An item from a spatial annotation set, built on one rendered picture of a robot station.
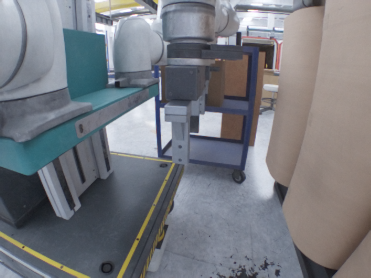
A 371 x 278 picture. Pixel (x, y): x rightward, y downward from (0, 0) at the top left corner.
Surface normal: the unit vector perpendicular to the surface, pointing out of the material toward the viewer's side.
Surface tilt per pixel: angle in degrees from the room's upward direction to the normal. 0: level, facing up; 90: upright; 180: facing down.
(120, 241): 0
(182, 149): 90
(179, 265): 0
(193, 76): 90
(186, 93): 90
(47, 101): 84
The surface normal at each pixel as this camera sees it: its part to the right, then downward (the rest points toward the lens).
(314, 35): -0.76, 0.25
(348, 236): -0.53, 0.32
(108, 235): 0.00, -0.93
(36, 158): 0.98, 0.07
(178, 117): -0.22, 0.36
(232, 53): 0.18, 0.36
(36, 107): 0.76, 0.15
